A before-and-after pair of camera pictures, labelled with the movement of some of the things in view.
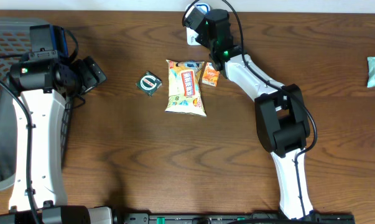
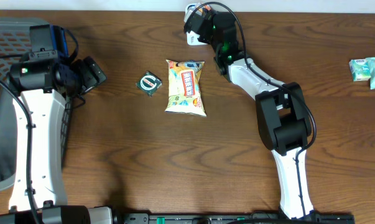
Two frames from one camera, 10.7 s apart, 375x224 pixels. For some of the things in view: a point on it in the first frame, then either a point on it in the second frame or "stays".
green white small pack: (149, 83) stays
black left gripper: (89, 73) stays
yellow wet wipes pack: (184, 93) stays
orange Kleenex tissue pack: (211, 76) → (208, 7)
